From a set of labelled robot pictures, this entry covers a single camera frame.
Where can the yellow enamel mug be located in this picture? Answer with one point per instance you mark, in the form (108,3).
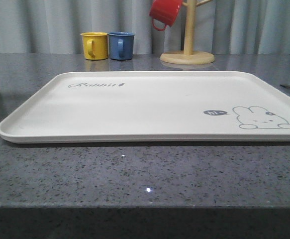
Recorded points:
(95,45)

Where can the red enamel mug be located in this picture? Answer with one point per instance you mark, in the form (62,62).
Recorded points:
(165,11)

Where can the cream rabbit serving tray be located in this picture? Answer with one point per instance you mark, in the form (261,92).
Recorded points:
(151,106)

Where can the wooden mug tree stand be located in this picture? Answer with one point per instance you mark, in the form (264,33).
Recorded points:
(188,56)

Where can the grey curtain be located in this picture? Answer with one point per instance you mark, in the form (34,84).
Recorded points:
(221,26)

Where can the blue enamel mug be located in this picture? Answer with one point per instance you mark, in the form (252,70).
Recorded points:
(121,45)

